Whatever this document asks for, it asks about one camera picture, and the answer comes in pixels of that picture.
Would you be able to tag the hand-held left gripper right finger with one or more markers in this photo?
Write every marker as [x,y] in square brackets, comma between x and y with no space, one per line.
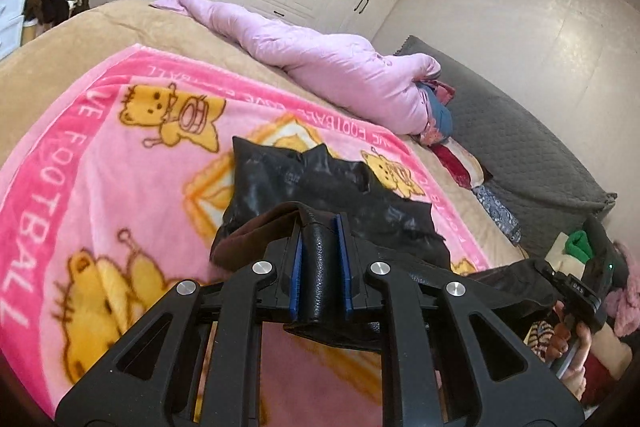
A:
[345,267]

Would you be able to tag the person's right hand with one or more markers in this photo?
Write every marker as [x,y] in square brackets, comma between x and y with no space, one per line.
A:
[577,367]

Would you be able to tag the pink quilt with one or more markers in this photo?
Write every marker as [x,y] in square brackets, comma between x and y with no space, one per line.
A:
[340,62]

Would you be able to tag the pink cartoon printed blanket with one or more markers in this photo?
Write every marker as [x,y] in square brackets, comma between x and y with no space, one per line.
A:
[125,167]

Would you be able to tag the striped cloth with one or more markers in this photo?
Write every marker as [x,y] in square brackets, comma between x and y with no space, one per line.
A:
[540,339]

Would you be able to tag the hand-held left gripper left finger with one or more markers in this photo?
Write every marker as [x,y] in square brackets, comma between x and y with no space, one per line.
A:
[297,267]

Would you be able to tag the green cloth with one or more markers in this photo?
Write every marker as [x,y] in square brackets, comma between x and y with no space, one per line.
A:
[580,244]

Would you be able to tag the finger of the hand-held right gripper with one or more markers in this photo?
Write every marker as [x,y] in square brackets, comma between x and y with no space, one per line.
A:
[552,272]

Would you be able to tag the grey quilted headboard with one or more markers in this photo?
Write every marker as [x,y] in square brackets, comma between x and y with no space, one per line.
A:
[525,147]

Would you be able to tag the red patterned cloth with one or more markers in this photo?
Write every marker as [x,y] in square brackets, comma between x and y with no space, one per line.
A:
[457,164]

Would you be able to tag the blue white patterned cloth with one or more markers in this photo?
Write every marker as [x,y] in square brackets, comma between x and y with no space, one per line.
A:
[497,212]

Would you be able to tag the black leather jacket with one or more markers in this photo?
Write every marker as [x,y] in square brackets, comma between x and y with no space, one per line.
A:
[310,187]

